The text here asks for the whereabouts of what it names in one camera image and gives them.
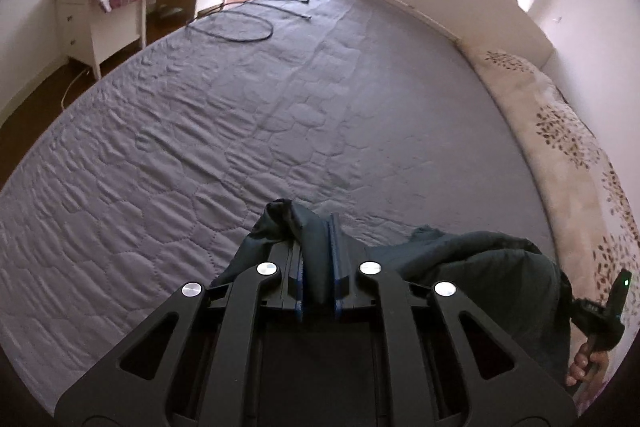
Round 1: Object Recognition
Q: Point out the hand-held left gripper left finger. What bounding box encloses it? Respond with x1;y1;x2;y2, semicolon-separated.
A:
52;242;307;427

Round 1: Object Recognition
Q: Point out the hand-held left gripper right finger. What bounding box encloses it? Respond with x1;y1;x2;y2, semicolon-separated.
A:
327;213;581;427

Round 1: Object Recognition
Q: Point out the dark green quilted jacket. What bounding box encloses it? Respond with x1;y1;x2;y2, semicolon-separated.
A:
212;198;573;388

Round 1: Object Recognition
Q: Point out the person's right hand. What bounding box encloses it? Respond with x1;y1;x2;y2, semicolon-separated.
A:
564;339;612;390

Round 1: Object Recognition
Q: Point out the cream leaf-print blanket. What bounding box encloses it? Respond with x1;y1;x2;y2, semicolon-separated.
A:
462;49;640;418

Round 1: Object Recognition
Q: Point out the grey quilted bedspread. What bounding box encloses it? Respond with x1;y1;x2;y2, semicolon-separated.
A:
0;0;557;420

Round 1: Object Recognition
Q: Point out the white desk with drawers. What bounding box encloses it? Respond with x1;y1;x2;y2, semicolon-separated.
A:
54;0;242;80

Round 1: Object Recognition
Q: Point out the black cable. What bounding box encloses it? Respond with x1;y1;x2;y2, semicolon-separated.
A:
186;0;314;44

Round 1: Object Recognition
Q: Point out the white floor cable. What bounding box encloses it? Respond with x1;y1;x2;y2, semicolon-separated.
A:
59;66;95;111

